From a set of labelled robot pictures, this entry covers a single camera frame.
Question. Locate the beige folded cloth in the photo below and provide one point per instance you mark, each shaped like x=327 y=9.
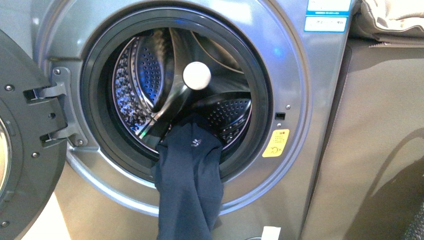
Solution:
x=395 y=22

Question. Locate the navy blue knit garment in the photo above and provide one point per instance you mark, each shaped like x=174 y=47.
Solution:
x=187 y=177

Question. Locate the yellow warning sticker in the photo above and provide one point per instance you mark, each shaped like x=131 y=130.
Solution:
x=276 y=143

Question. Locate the grey cabinet beside washer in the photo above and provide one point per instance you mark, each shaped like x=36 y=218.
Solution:
x=370 y=178

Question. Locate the dark grey washer door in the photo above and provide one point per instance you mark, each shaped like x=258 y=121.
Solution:
x=33 y=162

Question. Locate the grey front-load washing machine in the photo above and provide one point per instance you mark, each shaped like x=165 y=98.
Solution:
x=106 y=191

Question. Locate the dark woven laundry basket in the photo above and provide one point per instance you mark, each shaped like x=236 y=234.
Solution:
x=415 y=230

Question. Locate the blue white energy label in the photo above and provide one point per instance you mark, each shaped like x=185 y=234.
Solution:
x=328 y=16

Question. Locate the white paper tag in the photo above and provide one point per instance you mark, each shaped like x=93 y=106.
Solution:
x=270 y=233

